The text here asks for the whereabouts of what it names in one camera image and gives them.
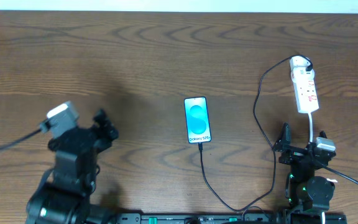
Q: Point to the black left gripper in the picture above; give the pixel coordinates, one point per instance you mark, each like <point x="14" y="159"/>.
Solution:
<point x="89" y="137"/>

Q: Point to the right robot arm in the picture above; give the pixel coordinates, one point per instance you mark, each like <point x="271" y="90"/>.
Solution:
<point x="308" y="195"/>

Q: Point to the white USB charger plug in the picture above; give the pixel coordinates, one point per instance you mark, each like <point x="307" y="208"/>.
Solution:
<point x="300" y="61"/>

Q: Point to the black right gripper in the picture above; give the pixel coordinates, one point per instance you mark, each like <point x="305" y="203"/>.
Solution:
<point x="301" y="150"/>

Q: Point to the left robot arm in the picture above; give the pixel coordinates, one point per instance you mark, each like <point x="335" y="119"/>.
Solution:
<point x="63" y="194"/>

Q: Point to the blue Galaxy smartphone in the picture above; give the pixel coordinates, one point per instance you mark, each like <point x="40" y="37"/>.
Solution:
<point x="197" y="120"/>

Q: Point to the white power strip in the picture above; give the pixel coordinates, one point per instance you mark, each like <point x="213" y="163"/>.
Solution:
<point x="305" y="90"/>

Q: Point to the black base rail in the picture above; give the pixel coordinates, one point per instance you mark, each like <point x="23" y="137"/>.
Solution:
<point x="258" y="218"/>

